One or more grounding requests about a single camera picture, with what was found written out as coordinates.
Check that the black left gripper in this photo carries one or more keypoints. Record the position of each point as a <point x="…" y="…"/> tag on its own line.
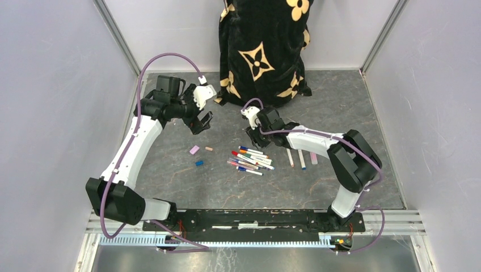
<point x="196" y="126"/>

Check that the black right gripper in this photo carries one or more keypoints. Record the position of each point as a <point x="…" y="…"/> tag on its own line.
<point x="253" y="134"/>

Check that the blue white cap marker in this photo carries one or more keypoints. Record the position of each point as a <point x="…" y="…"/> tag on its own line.
<point x="250" y="150"/>

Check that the orange cap marker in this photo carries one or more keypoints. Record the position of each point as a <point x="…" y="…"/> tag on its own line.
<point x="254" y="154"/>

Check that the pink highlighter cap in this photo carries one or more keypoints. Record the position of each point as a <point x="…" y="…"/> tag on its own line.
<point x="194" y="150"/>

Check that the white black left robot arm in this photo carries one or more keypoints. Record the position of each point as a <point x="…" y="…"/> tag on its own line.
<point x="113" y="194"/>

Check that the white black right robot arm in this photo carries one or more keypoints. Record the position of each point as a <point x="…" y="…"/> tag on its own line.
<point x="354" y="162"/>

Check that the pink pen clear cap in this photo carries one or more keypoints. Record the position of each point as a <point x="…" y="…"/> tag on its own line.
<point x="242" y="166"/>

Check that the blue long nib marker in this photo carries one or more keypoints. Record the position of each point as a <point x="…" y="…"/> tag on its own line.
<point x="248" y="164"/>

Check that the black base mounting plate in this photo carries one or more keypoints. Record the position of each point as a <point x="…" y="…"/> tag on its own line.
<point x="249" y="225"/>

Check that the black floral plush blanket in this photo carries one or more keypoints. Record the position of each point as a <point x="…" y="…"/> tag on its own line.
<point x="260" y="51"/>

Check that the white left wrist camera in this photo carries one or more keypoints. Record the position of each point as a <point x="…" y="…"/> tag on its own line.
<point x="203" y="93"/>

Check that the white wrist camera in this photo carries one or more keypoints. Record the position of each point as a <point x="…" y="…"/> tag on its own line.
<point x="203" y="93"/>
<point x="251" y="113"/>

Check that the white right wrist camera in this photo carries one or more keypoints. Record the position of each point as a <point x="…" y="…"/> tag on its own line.
<point x="251" y="113"/>

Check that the aluminium frame rail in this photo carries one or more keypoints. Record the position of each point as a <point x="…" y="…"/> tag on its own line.
<point x="377" y="223"/>

